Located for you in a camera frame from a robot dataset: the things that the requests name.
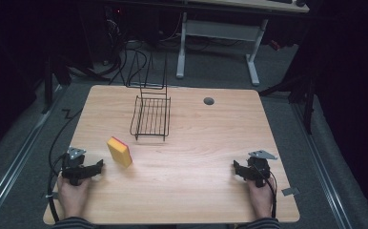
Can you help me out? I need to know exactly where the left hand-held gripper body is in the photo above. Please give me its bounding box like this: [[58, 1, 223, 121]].
[[61, 146, 88, 187]]

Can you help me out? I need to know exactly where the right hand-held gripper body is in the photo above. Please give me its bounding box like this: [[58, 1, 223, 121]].
[[247, 149, 278, 189]]

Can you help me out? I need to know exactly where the yellow sponge with red side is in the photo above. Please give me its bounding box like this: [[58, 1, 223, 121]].
[[106, 135, 133, 169]]

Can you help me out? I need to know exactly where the black wire rack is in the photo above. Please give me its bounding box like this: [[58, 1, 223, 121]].
[[125, 47, 173, 142]]

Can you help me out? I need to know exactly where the person's left hand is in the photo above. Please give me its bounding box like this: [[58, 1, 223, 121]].
[[56, 173, 92, 219]]

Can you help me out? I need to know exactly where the person's right hand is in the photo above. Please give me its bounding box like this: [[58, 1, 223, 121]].
[[246, 177, 276, 220]]

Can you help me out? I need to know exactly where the grey tape piece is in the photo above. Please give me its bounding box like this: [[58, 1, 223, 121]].
[[280, 186, 301, 197]]

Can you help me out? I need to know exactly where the black metal stand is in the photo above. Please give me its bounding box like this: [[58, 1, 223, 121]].
[[257, 60, 318, 135], [40, 52, 73, 115]]

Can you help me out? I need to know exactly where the white-legged desk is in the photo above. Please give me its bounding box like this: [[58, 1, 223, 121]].
[[174, 0, 311, 88]]

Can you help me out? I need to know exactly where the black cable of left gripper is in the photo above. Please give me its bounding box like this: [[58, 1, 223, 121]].
[[46, 108, 85, 223]]

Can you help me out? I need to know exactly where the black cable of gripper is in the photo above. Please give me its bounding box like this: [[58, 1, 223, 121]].
[[46, 108, 85, 223], [257, 170, 278, 219]]

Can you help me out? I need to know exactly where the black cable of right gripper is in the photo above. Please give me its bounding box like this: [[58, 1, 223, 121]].
[[257, 170, 278, 219]]

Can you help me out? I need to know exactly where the metal floor rail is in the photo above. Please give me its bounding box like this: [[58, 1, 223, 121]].
[[0, 85, 67, 220], [290, 100, 355, 229]]

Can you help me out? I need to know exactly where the bundle of black floor cables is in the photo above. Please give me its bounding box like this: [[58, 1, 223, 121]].
[[66, 37, 150, 86]]

